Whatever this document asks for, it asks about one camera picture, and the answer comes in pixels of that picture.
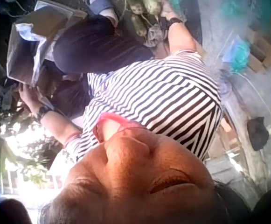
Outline person's right hand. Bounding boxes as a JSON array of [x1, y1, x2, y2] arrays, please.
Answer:
[[160, 7, 181, 22]]

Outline person's left hand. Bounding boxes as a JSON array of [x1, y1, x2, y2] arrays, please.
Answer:
[[18, 83, 45, 113]]

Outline black wrist band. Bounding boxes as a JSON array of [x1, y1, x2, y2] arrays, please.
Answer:
[[35, 105, 53, 122], [168, 16, 184, 26]]

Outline white plastic sheet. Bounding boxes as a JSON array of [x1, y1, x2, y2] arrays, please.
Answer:
[[16, 22, 58, 85]]

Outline brown cardboard box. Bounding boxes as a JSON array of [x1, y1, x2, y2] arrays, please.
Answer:
[[6, 0, 88, 86]]

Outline person's legs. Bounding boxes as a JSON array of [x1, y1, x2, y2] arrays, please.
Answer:
[[49, 0, 155, 119]]

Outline grey cloth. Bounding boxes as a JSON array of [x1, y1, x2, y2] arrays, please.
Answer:
[[146, 25, 165, 48]]

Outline teal plastic bag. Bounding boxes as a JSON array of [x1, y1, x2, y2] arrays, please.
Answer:
[[220, 0, 246, 17], [223, 38, 252, 73]]

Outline black cloth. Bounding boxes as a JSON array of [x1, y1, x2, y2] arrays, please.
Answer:
[[247, 116, 270, 151]]

